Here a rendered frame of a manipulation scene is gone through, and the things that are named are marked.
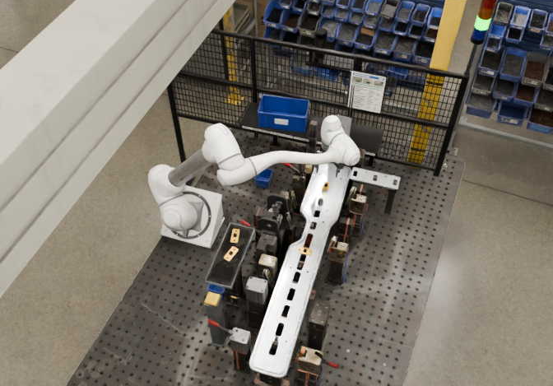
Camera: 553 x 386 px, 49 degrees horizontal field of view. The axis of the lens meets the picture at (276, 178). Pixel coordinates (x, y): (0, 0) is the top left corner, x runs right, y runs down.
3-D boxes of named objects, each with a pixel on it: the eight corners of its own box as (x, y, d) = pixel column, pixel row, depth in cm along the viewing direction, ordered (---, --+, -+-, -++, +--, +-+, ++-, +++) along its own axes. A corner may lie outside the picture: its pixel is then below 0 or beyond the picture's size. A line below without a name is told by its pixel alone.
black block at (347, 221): (350, 257, 358) (355, 228, 336) (332, 252, 360) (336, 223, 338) (352, 246, 363) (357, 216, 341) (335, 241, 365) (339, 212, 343)
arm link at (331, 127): (316, 137, 325) (329, 152, 317) (318, 115, 313) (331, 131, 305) (333, 130, 328) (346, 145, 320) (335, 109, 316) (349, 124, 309)
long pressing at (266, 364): (290, 381, 280) (290, 380, 279) (244, 368, 284) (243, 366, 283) (352, 168, 365) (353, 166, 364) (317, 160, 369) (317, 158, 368)
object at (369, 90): (381, 114, 372) (388, 76, 349) (346, 108, 377) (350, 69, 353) (382, 113, 373) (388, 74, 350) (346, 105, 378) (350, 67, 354)
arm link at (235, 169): (257, 174, 299) (246, 150, 300) (225, 188, 295) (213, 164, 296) (253, 179, 312) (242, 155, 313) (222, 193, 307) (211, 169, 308)
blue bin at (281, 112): (304, 132, 379) (305, 118, 369) (257, 127, 382) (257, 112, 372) (309, 114, 389) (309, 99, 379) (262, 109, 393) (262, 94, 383)
